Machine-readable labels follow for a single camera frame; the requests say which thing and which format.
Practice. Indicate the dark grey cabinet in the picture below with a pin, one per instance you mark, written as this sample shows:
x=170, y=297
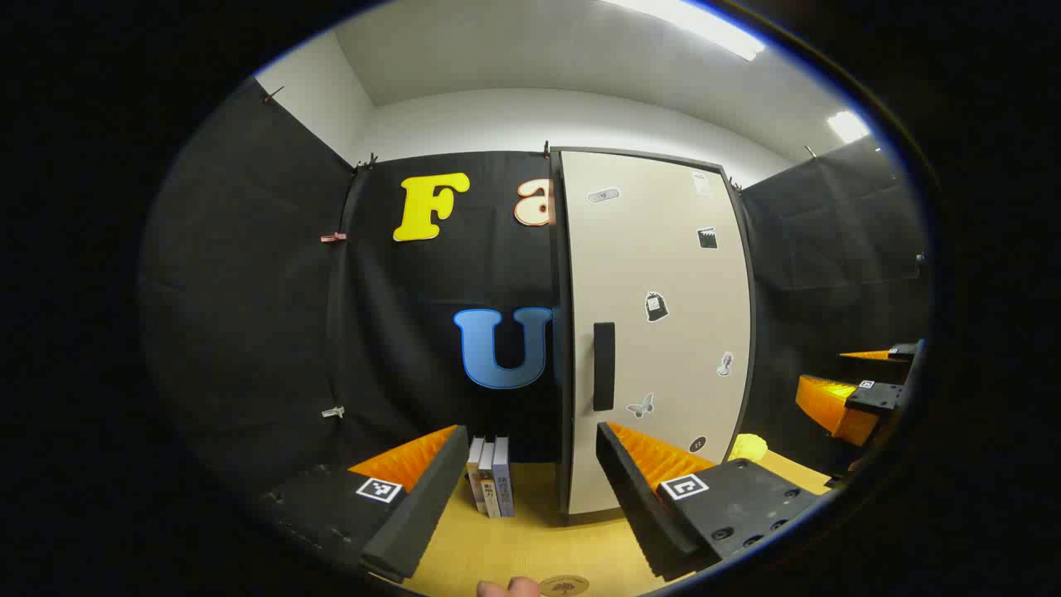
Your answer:
x=564, y=373

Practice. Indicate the black backdrop cloth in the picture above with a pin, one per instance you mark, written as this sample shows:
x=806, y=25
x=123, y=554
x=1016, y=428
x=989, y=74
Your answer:
x=249, y=290

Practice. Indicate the round wooden coaster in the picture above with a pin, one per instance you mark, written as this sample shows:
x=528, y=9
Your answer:
x=564, y=586

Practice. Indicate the yellow lumpy toy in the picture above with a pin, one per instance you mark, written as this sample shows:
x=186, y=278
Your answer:
x=748, y=448

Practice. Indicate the small ceiling light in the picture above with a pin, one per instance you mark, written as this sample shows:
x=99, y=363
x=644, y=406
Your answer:
x=848, y=127

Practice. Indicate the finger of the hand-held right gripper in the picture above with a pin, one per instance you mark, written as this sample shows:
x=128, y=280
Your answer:
x=866, y=355
x=829, y=406

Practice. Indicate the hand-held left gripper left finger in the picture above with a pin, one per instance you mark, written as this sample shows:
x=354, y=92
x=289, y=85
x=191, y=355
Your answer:
x=431, y=489

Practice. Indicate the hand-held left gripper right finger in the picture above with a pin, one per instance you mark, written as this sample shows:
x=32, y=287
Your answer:
x=630, y=489

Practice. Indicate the blue-grey spine book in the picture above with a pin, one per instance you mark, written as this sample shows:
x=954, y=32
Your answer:
x=503, y=481

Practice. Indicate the grey spine book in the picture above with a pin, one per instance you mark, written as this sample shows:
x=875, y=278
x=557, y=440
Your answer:
x=486, y=481

